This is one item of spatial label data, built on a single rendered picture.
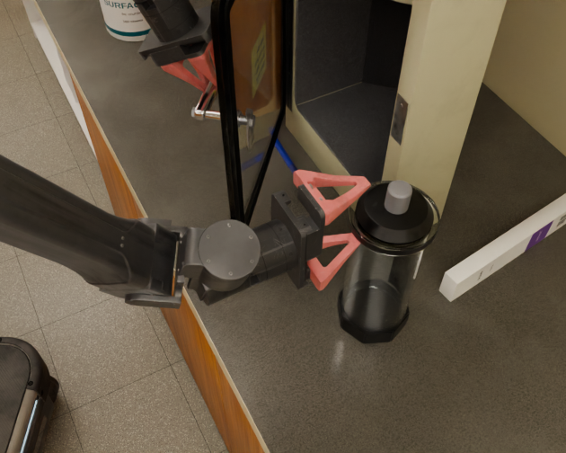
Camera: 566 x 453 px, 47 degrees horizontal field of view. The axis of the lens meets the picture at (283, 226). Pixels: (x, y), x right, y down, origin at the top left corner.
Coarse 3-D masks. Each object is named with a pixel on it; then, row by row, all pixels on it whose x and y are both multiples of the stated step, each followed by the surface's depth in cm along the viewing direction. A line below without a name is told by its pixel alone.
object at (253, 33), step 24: (216, 0) 65; (240, 0) 73; (264, 0) 84; (216, 24) 66; (240, 24) 74; (264, 24) 87; (216, 48) 68; (240, 48) 76; (264, 48) 89; (216, 72) 71; (240, 72) 78; (264, 72) 92; (240, 96) 81; (264, 96) 95; (264, 120) 98; (240, 144) 85; (264, 144) 101
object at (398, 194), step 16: (368, 192) 77; (384, 192) 77; (400, 192) 73; (416, 192) 77; (368, 208) 75; (384, 208) 75; (400, 208) 74; (416, 208) 75; (368, 224) 74; (384, 224) 74; (400, 224) 74; (416, 224) 74; (432, 224) 75; (384, 240) 74; (400, 240) 74
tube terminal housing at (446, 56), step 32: (416, 0) 69; (448, 0) 68; (480, 0) 71; (416, 32) 72; (448, 32) 72; (480, 32) 75; (416, 64) 74; (448, 64) 76; (480, 64) 79; (416, 96) 77; (448, 96) 81; (288, 128) 118; (416, 128) 82; (448, 128) 86; (320, 160) 110; (416, 160) 88; (448, 160) 92
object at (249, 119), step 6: (240, 114) 81; (246, 114) 81; (252, 114) 82; (240, 120) 81; (246, 120) 81; (252, 120) 81; (246, 126) 83; (252, 126) 82; (252, 132) 84; (252, 138) 85; (252, 144) 85
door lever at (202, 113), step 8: (208, 80) 86; (208, 88) 84; (216, 88) 85; (208, 96) 83; (216, 96) 85; (200, 104) 82; (208, 104) 83; (192, 112) 82; (200, 112) 82; (208, 112) 82; (216, 112) 82
